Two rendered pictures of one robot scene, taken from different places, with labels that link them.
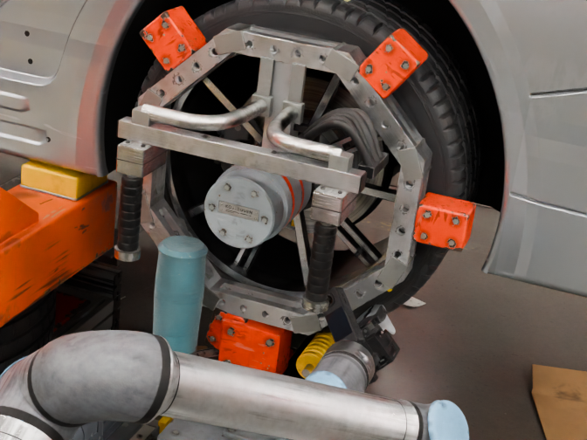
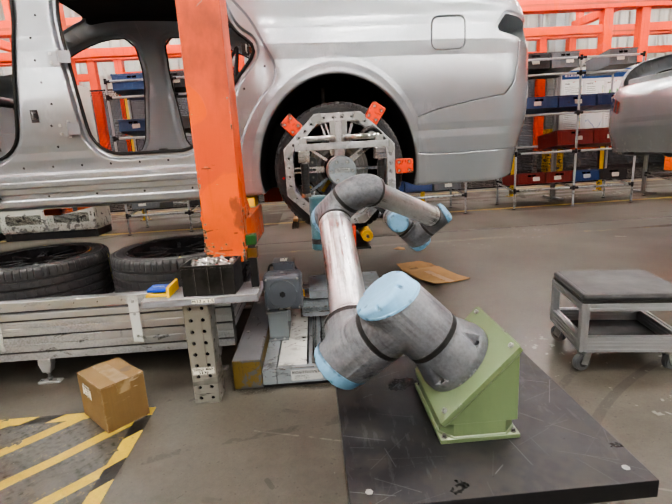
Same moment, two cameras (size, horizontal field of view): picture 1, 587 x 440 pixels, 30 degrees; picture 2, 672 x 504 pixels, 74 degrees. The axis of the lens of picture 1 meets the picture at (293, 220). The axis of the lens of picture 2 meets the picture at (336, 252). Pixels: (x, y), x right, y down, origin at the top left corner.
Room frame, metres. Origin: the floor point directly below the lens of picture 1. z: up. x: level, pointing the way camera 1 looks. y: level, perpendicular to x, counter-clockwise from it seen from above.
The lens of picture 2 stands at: (-0.25, 0.82, 0.96)
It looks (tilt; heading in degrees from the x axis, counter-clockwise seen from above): 13 degrees down; 341
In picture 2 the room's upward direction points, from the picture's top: 3 degrees counter-clockwise
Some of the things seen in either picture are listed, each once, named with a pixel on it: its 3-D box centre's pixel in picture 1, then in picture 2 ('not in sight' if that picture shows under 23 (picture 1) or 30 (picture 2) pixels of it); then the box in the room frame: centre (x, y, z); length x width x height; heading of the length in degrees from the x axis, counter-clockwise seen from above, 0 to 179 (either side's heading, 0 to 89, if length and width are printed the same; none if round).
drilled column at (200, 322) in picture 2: not in sight; (204, 348); (1.49, 0.80, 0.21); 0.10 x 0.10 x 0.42; 73
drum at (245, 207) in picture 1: (260, 195); (341, 170); (1.80, 0.06, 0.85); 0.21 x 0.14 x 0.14; 163
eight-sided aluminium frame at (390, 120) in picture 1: (274, 182); (340, 169); (1.87, 0.04, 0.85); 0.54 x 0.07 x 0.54; 73
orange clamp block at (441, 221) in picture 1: (444, 222); (402, 165); (1.78, -0.26, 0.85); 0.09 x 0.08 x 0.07; 73
